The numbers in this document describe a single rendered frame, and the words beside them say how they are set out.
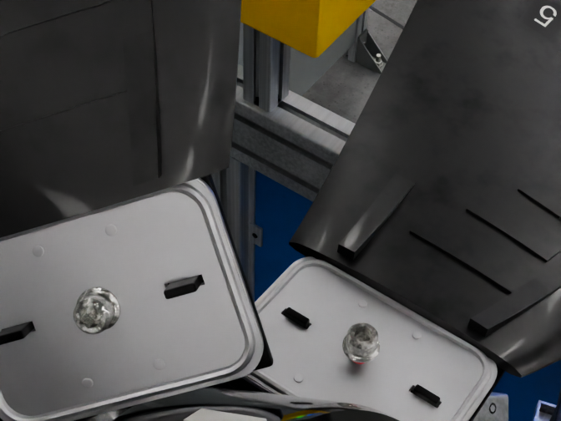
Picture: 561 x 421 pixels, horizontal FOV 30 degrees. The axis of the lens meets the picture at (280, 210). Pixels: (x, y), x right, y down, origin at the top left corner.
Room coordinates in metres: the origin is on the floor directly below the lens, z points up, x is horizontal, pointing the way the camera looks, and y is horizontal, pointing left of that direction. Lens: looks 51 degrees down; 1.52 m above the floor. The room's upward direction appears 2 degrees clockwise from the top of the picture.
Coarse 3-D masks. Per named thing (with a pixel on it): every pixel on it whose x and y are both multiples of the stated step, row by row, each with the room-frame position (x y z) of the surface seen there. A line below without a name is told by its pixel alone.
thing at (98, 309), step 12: (96, 288) 0.18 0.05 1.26; (84, 300) 0.17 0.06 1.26; (96, 300) 0.17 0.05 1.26; (108, 300) 0.17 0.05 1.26; (84, 312) 0.17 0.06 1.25; (96, 312) 0.17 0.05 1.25; (108, 312) 0.17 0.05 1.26; (84, 324) 0.17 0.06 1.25; (96, 324) 0.17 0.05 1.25; (108, 324) 0.17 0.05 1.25
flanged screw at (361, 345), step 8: (352, 328) 0.20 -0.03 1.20; (360, 328) 0.20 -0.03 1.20; (368, 328) 0.20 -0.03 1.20; (352, 336) 0.20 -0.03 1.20; (360, 336) 0.20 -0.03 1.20; (368, 336) 0.20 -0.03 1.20; (376, 336) 0.20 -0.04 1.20; (344, 344) 0.20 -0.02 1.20; (352, 344) 0.20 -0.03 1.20; (360, 344) 0.20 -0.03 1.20; (368, 344) 0.20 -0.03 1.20; (376, 344) 0.20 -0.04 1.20; (344, 352) 0.20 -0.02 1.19; (352, 352) 0.20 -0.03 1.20; (360, 352) 0.20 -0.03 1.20; (368, 352) 0.20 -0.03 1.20; (376, 352) 0.20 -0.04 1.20; (352, 360) 0.19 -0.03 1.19; (360, 360) 0.19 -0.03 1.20; (368, 360) 0.19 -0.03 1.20
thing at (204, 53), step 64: (0, 0) 0.23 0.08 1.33; (64, 0) 0.23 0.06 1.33; (128, 0) 0.23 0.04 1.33; (192, 0) 0.23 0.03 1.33; (0, 64) 0.22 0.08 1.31; (64, 64) 0.22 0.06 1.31; (128, 64) 0.22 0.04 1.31; (192, 64) 0.22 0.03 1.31; (0, 128) 0.20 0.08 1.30; (64, 128) 0.21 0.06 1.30; (128, 128) 0.21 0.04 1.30; (192, 128) 0.21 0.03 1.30; (0, 192) 0.19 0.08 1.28; (64, 192) 0.19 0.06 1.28; (128, 192) 0.19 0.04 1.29
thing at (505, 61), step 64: (448, 0) 0.40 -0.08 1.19; (512, 0) 0.41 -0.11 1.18; (448, 64) 0.36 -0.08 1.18; (512, 64) 0.37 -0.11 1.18; (384, 128) 0.32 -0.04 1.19; (448, 128) 0.32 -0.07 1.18; (512, 128) 0.33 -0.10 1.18; (320, 192) 0.28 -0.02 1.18; (384, 192) 0.28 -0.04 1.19; (448, 192) 0.28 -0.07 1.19; (512, 192) 0.29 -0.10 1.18; (320, 256) 0.25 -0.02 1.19; (384, 256) 0.25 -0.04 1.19; (448, 256) 0.25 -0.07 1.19; (512, 256) 0.25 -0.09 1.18; (448, 320) 0.22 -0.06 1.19; (512, 320) 0.22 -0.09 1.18
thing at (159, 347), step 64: (192, 192) 0.19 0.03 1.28; (0, 256) 0.19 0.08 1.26; (64, 256) 0.19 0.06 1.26; (128, 256) 0.18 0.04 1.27; (192, 256) 0.18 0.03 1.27; (0, 320) 0.17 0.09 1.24; (64, 320) 0.17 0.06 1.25; (128, 320) 0.17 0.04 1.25; (192, 320) 0.17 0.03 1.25; (256, 320) 0.17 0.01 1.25; (0, 384) 0.16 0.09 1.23; (64, 384) 0.16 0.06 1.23; (128, 384) 0.16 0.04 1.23; (192, 384) 0.16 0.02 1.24
